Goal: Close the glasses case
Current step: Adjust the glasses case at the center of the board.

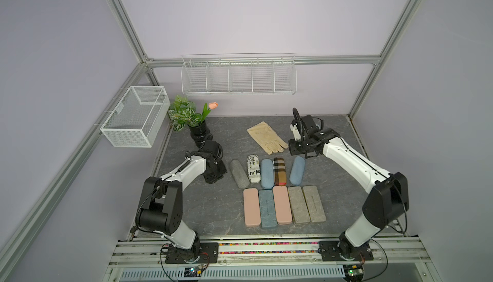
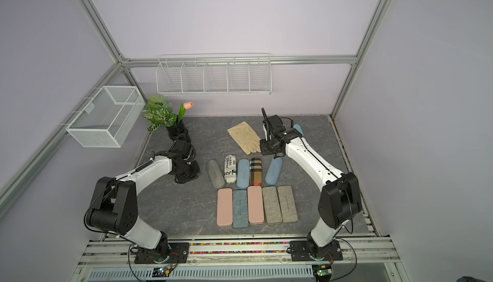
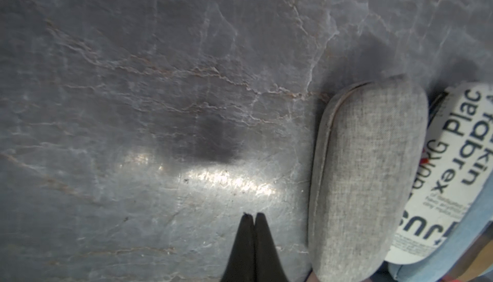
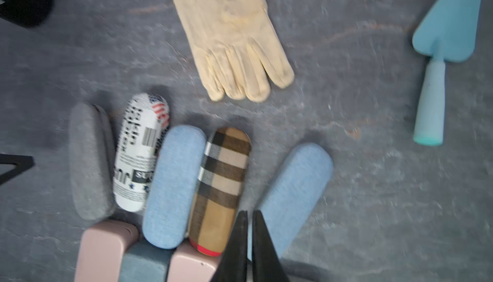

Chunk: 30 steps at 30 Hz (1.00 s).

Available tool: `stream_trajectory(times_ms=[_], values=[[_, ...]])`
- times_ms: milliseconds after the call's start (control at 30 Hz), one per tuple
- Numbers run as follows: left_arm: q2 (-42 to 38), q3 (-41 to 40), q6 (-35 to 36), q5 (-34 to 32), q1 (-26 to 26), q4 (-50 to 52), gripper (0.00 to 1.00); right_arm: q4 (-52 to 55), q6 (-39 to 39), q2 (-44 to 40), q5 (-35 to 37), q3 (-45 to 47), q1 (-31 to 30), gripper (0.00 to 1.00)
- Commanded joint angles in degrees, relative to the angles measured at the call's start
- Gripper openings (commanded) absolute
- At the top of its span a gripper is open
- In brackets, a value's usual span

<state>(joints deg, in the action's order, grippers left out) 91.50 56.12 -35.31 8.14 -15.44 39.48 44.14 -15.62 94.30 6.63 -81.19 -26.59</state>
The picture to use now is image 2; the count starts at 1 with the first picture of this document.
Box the beige case black glasses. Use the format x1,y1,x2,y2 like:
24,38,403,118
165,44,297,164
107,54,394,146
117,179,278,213
250,157,263,186

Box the blue brown glasses case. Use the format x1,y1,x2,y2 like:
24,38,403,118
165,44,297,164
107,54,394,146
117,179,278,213
265,158,283,186

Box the beige case brown sunglasses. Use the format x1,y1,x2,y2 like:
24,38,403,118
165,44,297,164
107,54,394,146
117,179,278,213
224,154,237,184

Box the case with white sunglasses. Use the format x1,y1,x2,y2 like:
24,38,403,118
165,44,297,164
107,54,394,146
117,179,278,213
236,159,250,190

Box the grey case red glasses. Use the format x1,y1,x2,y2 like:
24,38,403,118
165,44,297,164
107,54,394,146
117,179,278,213
277,186,299,223

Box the teal grey case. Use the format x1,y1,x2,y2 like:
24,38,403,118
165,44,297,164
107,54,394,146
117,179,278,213
232,190,249,229

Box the green glasses case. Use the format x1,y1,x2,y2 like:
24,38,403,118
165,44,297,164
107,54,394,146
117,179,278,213
262,187,282,225

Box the pink glasses case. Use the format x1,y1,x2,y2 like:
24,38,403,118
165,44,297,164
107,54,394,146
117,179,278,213
247,186,264,225

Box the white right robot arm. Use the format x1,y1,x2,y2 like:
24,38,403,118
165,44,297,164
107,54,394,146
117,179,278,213
259,109,363,260

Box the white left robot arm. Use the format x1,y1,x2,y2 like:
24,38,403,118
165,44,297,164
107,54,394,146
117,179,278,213
83,131,200,264

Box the beige fabric glove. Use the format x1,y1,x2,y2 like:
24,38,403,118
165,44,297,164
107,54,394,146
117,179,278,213
227,122,261,155

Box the teal small trowel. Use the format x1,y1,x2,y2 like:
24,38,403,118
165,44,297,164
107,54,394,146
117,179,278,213
293,124,304,136

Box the black glossy vase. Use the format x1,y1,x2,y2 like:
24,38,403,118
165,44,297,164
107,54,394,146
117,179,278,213
166,121,191,142

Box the green artificial plant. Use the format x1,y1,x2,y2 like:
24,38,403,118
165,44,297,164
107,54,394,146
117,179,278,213
141,95,189,132

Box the pink tulip flower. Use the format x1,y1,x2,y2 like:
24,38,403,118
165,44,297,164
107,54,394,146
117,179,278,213
184,102,194,110

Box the long white wire shelf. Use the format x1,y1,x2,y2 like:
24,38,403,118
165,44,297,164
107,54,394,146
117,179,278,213
155,53,272,95

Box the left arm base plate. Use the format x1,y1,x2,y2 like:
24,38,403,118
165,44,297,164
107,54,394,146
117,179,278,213
130,242,190,264

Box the white wire basket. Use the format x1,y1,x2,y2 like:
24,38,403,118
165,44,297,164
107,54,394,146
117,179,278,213
65,86,145,148

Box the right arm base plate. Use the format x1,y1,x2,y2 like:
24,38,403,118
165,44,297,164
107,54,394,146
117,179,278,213
286,240,343,262

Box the aluminium mounting rail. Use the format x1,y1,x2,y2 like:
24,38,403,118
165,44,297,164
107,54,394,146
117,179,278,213
79,237,401,266

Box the white vented cable duct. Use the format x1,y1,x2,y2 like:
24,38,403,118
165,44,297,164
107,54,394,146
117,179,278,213
86,265,314,281

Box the aluminium frame post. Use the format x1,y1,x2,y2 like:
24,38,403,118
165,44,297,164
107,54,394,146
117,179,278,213
75,0,148,102

